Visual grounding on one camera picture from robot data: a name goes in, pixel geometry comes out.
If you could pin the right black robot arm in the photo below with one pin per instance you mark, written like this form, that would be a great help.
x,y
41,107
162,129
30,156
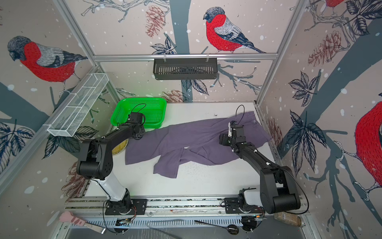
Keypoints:
x,y
278,189

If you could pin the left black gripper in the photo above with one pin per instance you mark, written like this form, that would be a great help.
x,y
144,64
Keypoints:
x,y
143,130

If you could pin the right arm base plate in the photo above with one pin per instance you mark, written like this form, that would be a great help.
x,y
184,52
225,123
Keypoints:
x,y
236,206

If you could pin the green plastic basket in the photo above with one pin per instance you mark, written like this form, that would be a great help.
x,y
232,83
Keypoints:
x,y
154,110

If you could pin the brown filled plastic bottle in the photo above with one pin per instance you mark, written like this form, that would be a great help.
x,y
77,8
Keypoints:
x,y
289,219

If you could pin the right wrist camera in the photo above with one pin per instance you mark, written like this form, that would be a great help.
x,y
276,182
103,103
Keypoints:
x,y
232,128

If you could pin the black long spoon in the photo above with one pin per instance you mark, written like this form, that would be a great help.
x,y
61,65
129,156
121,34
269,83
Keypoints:
x,y
232,229

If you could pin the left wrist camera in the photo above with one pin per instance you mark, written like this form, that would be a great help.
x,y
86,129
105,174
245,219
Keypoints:
x,y
136,117

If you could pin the round woven bamboo tray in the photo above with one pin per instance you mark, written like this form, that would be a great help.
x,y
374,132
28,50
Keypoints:
x,y
120,147

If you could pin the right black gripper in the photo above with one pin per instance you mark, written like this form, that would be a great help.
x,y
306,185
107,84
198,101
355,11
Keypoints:
x,y
224,139

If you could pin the pink handled brush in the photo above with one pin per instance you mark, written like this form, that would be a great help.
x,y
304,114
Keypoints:
x,y
68,217

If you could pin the black hanging plastic basket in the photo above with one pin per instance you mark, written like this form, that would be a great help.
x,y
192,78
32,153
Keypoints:
x,y
185,69

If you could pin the aluminium mounting rail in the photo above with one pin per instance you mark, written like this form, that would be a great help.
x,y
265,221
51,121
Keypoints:
x,y
166,206

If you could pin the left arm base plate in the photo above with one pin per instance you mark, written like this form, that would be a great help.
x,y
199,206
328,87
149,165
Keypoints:
x,y
131,207

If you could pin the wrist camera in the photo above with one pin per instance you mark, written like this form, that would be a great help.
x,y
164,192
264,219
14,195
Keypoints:
x,y
136,117
232,128

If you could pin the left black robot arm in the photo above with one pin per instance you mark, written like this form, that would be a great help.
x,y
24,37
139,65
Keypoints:
x,y
96,159

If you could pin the purple trousers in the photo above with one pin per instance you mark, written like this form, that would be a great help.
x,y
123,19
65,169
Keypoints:
x,y
196,141

